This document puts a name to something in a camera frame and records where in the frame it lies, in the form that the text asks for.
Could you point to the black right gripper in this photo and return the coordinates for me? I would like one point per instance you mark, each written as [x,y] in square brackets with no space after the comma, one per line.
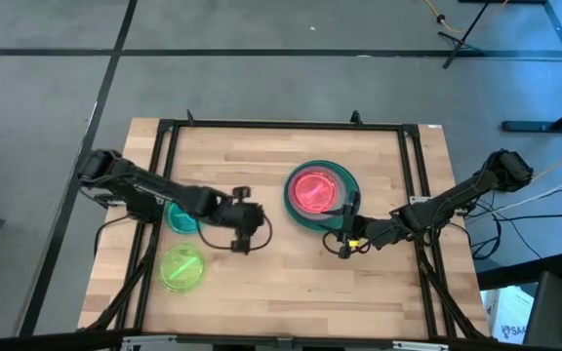
[373,231]

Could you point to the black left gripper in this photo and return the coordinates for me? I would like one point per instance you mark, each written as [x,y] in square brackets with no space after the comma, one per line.
[242,217]

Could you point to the pink translucent plastic plate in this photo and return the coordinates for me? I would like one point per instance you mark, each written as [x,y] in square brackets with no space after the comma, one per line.
[316,190]

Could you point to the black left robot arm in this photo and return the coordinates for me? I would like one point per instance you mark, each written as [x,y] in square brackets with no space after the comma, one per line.
[164,187]

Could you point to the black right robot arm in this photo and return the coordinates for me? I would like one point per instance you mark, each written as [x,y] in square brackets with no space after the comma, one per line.
[456,195]

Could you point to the large teal plastic plate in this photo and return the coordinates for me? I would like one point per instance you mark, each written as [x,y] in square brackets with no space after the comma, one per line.
[353,185]

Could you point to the cyan translucent plastic plate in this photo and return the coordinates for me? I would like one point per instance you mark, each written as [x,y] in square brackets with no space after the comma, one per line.
[178,222]

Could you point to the green translucent plastic plate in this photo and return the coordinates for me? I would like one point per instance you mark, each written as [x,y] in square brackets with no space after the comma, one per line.
[182,270]

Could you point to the white printed box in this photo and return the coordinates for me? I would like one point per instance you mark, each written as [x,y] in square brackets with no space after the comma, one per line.
[510,312]

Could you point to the black tripod stand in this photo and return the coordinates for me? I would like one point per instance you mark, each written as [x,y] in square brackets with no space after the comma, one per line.
[458,46]

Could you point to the black metal rig beam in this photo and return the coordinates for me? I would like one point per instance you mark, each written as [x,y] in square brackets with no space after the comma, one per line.
[42,341]

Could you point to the silver metal bracket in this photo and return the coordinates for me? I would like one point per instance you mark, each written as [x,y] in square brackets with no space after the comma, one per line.
[416,200]

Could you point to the black metal table frame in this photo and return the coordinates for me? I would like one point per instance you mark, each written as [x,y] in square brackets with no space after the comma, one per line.
[286,124]

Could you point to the dark metal table leg frame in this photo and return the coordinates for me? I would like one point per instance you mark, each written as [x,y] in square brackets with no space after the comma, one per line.
[530,127]

